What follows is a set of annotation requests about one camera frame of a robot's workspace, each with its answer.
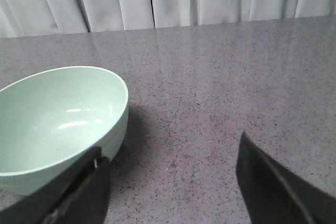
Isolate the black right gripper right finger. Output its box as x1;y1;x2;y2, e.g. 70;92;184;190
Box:
236;133;335;223

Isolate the green bowl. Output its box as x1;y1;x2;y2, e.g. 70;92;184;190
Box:
1;66;129;195

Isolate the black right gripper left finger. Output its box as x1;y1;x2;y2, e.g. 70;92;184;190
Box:
1;146;110;223

